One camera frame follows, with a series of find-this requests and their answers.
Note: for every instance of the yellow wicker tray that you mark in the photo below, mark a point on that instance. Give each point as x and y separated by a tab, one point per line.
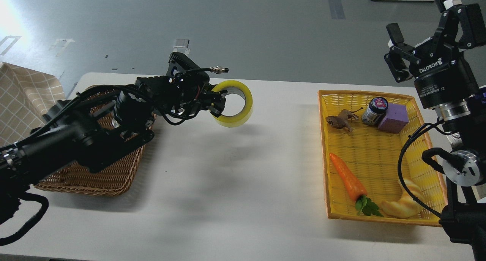
371	155

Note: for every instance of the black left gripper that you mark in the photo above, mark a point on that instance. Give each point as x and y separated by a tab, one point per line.
190	93

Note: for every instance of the toy croissant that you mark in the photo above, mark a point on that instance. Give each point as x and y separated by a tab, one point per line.
405	207

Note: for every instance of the beige checkered cloth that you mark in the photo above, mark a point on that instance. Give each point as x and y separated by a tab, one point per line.
25	96

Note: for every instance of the small dark jar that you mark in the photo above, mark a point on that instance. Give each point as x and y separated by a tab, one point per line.
375	111

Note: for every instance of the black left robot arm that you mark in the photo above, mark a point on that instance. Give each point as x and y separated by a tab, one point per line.
16	174

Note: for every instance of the orange toy carrot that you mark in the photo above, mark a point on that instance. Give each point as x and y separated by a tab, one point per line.
355	189

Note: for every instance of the brown toy dinosaur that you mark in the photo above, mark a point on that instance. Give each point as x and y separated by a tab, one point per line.
342	120

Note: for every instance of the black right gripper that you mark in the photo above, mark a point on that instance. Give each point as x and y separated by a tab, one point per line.
443	75

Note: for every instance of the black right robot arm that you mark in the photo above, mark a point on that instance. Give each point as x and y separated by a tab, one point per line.
462	218

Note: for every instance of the brown wicker basket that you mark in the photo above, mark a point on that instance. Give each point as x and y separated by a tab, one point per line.
106	177

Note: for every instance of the yellow tape roll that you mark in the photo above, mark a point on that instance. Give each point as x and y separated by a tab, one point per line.
238	88

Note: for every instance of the purple foam block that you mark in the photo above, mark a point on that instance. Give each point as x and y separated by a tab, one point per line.
395	119

